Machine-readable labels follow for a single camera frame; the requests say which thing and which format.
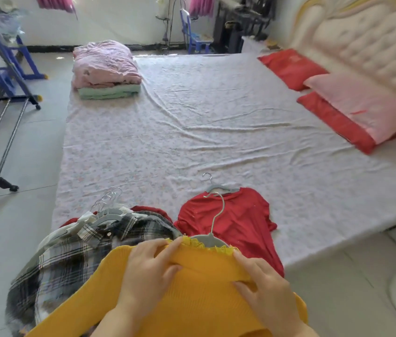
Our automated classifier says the bunch of grey hangers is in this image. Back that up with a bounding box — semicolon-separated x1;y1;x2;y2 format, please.
79;187;133;230

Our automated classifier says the person's left hand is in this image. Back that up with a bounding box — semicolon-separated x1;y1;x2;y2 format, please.
118;238;184;326

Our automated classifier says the grey clothes hanger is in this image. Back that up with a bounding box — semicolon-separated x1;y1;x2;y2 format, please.
202;173;241;198
188;192;231;248

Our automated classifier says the pink pillow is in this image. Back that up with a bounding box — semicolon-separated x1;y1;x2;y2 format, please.
304;73;396;145

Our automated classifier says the person's left forearm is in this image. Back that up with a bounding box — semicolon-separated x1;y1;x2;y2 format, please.
89;305;142;337

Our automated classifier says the black desk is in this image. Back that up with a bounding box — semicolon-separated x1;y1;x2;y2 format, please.
213;0;277;54

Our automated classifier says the folded pink quilt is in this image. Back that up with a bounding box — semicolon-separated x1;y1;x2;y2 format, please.
72;40;143;89

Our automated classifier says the blue plastic chair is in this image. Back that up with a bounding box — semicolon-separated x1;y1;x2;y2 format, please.
179;9;214;55

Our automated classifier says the red pillow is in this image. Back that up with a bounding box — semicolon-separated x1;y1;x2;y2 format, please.
297;91;377;155
258;49;329;92

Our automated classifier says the cream tufted headboard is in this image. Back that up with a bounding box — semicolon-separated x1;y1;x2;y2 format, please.
289;0;396;106

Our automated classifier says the black white plaid shirt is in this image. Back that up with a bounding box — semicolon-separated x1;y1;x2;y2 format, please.
5;209;184;335

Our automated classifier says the red t-shirt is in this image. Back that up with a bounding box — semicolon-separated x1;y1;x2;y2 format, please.
174;187;285;278

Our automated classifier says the folded green blanket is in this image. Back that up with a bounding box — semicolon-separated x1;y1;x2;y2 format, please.
77;83;142;100

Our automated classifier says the person's right hand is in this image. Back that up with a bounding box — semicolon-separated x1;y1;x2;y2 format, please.
233;251;304;333

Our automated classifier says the pink curtain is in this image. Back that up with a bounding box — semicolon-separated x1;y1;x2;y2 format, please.
188;0;217;18
35;0;78;18

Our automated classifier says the person's right forearm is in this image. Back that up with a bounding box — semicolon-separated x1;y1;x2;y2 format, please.
287;319;320;337

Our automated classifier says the blue metal table frame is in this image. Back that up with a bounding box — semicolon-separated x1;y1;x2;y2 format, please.
0;31;48;102

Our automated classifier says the metal floor stand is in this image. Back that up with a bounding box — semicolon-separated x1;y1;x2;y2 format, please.
155;0;189;51

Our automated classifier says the black metal clothes rack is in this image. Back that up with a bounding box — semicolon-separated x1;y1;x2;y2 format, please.
0;10;41;192

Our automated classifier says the white floral bed sheet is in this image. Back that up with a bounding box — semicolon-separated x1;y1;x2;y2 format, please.
51;52;396;268

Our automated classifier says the yellow knit sweater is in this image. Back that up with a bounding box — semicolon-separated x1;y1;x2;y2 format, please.
25;235;309;337

